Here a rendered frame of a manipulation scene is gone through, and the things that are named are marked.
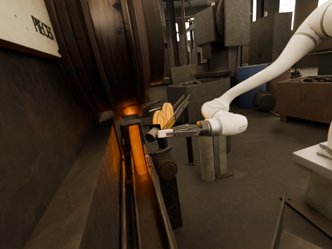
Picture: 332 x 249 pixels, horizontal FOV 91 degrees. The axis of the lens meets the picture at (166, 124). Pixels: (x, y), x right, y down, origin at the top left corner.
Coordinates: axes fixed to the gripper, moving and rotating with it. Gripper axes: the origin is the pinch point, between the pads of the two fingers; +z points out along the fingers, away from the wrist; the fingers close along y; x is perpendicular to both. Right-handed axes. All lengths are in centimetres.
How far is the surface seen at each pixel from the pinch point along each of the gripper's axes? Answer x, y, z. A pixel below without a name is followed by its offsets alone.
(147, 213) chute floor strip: -11.2, -31.5, 13.2
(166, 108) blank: 3.0, 39.5, -10.3
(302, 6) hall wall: 408, 909, -1149
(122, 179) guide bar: -0.8, -28.6, 18.7
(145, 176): -9.7, -16.2, 11.9
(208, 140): -28, 47, -47
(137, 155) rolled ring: 1.3, -20.2, 13.9
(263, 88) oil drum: -11, 220, -262
